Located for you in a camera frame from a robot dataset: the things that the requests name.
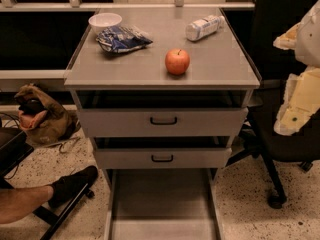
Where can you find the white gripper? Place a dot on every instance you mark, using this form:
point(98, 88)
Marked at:
point(308, 39)

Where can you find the red apple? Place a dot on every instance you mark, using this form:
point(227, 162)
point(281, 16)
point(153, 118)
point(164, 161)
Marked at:
point(177, 61)

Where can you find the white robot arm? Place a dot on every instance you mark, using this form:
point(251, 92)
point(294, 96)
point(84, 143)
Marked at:
point(304, 38)

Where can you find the grey drawer cabinet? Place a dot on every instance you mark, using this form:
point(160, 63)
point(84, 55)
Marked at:
point(219, 76)

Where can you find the grey bottom drawer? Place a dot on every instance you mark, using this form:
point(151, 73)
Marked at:
point(162, 204)

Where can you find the grey drawer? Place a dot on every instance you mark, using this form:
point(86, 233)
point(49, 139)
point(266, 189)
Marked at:
point(160, 122)
point(162, 158)
point(162, 204)

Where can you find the grey middle drawer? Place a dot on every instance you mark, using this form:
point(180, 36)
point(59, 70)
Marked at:
point(162, 158)

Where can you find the grey top drawer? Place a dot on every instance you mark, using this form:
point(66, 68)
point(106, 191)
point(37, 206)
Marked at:
point(160, 122)

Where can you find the black office chair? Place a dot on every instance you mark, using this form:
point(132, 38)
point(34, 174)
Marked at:
point(272, 18)

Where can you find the white plastic bottle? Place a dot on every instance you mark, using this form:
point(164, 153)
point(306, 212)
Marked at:
point(204, 27)

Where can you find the blue chip bag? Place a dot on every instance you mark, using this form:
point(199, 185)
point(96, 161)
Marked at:
point(122, 39)

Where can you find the white bowl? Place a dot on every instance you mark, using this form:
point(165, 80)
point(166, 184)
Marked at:
point(101, 21)

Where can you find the brown bag on floor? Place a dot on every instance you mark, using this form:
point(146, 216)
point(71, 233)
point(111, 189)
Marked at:
point(53, 124)

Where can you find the black shoe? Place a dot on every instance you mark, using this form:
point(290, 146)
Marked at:
point(68, 187)

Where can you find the black chair base left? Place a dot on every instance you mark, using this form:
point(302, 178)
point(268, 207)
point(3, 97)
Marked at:
point(13, 150)

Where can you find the person's bare leg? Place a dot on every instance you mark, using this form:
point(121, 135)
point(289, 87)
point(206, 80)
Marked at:
point(15, 204)

